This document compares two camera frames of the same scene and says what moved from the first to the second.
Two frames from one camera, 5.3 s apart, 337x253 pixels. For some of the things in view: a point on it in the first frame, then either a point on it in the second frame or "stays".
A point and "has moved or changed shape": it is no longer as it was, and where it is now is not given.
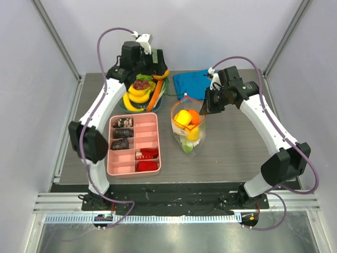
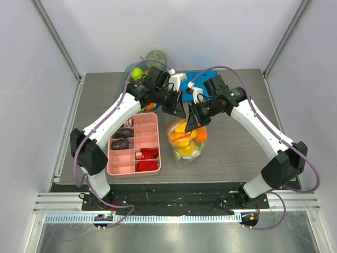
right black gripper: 210,101 to 195,114
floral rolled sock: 126,122 stays
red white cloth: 147,153 stays
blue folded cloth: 195,84 stays
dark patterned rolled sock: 120,144 stays
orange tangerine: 195,117 has moved or changed shape
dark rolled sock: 124,133 stays
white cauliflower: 193,143 to 195,153
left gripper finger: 161,66 to 179,110
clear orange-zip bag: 188,126 has moved or changed shape
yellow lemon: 192,132 to 180,139
